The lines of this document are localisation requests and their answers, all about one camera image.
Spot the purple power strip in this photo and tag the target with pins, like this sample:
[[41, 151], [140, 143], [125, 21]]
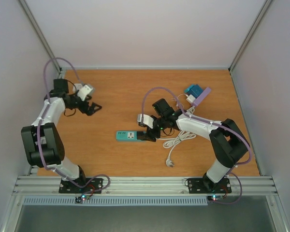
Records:
[[201, 97]]

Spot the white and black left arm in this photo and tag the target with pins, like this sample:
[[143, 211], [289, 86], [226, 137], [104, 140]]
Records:
[[43, 145]]

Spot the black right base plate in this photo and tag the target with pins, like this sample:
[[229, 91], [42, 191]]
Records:
[[197, 186]]

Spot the left controller board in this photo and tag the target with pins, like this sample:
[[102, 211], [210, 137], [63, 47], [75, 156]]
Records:
[[82, 198]]

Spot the aluminium front rail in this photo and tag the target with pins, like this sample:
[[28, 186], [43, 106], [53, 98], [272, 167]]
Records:
[[146, 186]]

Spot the white charger with cable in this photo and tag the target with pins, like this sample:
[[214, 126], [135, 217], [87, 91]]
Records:
[[189, 98]]

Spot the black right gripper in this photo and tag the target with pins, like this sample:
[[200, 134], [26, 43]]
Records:
[[152, 135]]

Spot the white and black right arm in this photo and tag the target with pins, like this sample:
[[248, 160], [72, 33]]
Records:
[[228, 142]]

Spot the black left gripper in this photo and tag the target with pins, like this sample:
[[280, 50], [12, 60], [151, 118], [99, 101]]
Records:
[[90, 111]]

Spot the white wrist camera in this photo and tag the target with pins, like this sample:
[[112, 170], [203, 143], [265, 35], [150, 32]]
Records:
[[84, 91], [145, 121]]

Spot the teal power strip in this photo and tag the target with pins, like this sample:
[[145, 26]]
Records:
[[127, 136]]

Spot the right controller board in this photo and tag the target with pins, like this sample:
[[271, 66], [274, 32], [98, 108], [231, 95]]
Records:
[[215, 197]]

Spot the black power adapter with cable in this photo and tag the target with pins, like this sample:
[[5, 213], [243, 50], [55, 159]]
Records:
[[153, 134]]

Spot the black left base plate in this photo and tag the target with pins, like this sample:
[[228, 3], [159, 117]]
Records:
[[94, 186]]

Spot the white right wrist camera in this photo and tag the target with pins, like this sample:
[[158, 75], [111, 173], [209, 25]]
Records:
[[145, 121]]

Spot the slotted grey cable duct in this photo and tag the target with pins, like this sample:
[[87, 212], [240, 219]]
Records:
[[117, 201]]

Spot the blue cube socket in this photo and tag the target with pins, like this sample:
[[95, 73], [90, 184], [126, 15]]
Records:
[[194, 90]]

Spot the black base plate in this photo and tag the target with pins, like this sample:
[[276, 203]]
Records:
[[197, 186], [94, 186]]

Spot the controller board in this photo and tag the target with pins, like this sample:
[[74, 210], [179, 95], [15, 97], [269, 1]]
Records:
[[82, 198], [215, 197]]

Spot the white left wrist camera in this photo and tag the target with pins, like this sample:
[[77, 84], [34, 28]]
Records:
[[84, 91]]

